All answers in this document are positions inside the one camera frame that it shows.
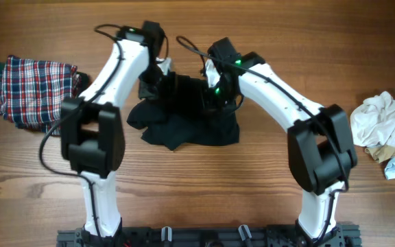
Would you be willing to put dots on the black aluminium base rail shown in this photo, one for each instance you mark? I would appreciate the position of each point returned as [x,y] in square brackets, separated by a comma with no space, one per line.
[346,235]

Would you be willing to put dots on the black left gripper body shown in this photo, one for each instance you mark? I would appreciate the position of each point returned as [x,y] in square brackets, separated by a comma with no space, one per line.
[153,84]

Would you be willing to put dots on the tan crumpled cloth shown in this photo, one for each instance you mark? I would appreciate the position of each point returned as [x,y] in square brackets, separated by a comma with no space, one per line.
[381,153]

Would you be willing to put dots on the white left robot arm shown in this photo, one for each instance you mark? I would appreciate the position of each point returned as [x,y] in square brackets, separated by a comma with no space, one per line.
[92,136]

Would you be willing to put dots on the black t-shirt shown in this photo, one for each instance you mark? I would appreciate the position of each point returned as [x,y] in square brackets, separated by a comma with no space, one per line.
[184,111]

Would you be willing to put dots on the white crumpled cloth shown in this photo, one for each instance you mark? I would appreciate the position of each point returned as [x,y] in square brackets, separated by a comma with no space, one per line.
[373,123]

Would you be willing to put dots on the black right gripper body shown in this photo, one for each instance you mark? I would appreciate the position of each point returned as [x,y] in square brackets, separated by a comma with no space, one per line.
[218,98]

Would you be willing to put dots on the plaid folded shirt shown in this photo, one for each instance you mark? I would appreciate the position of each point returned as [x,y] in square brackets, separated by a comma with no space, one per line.
[33,90]

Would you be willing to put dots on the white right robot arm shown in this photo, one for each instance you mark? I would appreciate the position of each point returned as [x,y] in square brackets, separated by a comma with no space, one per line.
[319,140]

